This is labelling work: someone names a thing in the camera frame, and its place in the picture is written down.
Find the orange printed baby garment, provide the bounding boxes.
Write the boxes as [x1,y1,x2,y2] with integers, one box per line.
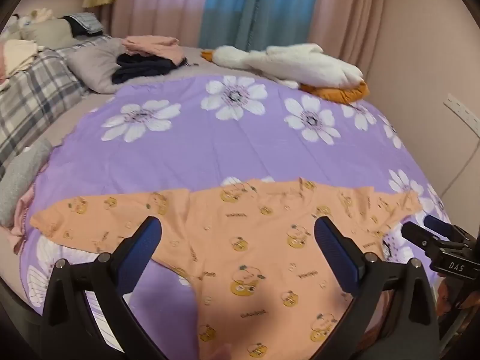
[30,178,422,360]

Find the grey plaid blanket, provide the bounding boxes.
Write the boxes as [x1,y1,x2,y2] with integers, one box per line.
[0,47,91,171]

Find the purple floral bedsheet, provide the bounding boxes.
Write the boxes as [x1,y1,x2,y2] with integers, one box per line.
[19,75,452,360]

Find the white goose plush toy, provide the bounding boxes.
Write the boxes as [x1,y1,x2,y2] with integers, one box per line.
[200,43,370,105]

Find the blue curtain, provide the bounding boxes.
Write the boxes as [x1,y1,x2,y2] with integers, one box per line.
[198,0,324,51]

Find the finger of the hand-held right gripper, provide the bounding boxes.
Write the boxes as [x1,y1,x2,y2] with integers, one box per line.
[424,215,471,241]
[401,221,445,250]

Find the pink cloth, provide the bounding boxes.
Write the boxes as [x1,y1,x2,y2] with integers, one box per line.
[7,187,38,256]

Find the cream cloth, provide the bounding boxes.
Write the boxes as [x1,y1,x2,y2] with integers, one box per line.
[0,39,40,79]

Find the folded pink clothes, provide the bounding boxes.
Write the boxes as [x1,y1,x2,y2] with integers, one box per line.
[122,35,187,66]

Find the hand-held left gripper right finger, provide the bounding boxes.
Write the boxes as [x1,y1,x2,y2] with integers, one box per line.
[313,216,440,360]

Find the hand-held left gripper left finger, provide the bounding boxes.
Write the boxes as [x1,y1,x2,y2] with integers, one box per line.
[39,215,169,360]

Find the grey checked cloth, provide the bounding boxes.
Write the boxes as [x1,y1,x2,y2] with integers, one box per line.
[62,12,106,38]

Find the white wall power strip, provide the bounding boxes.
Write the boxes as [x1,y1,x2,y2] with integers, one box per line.
[443,93,480,137]

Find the cream plush toy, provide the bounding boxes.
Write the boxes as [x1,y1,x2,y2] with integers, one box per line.
[7,7,55,27]

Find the pink curtain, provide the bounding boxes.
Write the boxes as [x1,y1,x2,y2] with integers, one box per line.
[307,0,389,64]
[110,0,211,47]

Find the grey pillow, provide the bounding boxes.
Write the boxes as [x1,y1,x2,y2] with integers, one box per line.
[65,37,130,94]

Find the dark navy clothes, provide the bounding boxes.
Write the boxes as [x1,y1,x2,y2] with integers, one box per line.
[111,52,187,85]

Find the folded grey cloth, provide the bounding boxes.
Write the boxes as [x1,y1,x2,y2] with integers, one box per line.
[0,137,53,227]

